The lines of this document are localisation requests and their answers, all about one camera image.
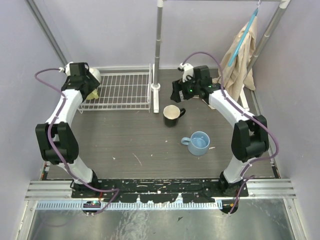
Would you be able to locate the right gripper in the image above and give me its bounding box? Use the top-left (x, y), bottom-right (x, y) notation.
top-left (170, 74), bottom-right (200, 104)

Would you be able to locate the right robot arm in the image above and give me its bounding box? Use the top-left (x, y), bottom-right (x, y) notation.
top-left (170, 63), bottom-right (269, 197)

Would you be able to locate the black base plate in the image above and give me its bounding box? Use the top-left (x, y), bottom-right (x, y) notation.
top-left (70, 178), bottom-right (241, 204)

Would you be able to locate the blue mug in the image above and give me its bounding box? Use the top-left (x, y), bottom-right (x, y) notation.
top-left (180, 131), bottom-right (210, 157)

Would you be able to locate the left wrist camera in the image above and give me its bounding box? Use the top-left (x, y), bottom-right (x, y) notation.
top-left (58, 61), bottom-right (91, 77)

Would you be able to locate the white wire dish rack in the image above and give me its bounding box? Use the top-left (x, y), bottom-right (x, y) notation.
top-left (78, 64), bottom-right (153, 114)

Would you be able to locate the black mug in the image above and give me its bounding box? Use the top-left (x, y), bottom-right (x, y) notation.
top-left (163, 105), bottom-right (186, 128)

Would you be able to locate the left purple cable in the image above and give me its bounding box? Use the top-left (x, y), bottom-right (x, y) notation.
top-left (34, 67), bottom-right (120, 216)

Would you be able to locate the beige cloth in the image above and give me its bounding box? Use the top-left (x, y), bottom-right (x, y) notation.
top-left (212, 17), bottom-right (258, 101)

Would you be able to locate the metal clothes rack frame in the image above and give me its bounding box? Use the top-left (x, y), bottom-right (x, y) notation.
top-left (150, 0), bottom-right (291, 114)

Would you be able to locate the white speckled mug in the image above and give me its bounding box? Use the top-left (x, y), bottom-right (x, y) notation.
top-left (89, 67), bottom-right (102, 88)

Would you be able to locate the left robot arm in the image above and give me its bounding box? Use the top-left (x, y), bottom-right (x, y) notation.
top-left (34, 62), bottom-right (101, 198)

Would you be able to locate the blue cable duct strip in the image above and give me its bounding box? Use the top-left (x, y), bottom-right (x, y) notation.
top-left (35, 199), bottom-right (223, 211)

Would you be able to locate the blue clothes hanger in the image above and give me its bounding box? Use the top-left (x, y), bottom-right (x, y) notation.
top-left (227, 7), bottom-right (259, 67)

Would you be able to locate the yellow mug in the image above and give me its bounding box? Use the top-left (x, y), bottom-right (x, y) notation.
top-left (85, 88), bottom-right (99, 101)

